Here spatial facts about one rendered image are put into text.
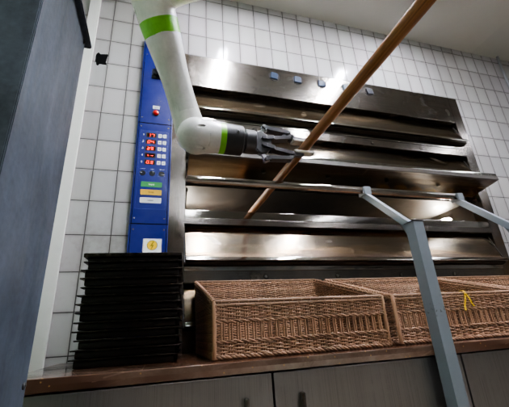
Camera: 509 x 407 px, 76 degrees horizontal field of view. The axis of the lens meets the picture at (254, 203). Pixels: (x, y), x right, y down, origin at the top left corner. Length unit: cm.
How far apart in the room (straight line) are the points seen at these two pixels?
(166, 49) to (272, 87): 102
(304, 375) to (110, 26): 188
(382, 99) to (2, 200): 219
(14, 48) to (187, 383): 73
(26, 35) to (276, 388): 85
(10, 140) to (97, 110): 135
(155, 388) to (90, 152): 110
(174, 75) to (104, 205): 69
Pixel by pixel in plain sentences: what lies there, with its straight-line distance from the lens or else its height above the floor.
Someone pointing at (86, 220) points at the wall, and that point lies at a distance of 153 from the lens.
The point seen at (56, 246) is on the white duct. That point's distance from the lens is 150.
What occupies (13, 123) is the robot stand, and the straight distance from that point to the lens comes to 45.
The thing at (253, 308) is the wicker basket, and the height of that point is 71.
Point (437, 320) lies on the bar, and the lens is 114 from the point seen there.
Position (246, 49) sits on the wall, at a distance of 216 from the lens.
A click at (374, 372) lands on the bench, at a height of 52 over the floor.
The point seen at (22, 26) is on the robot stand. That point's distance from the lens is 53.
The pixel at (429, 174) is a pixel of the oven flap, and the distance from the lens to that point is 204.
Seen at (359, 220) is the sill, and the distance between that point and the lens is 182.
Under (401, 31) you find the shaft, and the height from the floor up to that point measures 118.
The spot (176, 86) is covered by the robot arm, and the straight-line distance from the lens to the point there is 110.
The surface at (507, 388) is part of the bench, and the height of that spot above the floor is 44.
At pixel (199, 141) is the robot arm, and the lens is 96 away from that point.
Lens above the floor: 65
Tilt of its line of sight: 21 degrees up
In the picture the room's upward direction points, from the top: 3 degrees counter-clockwise
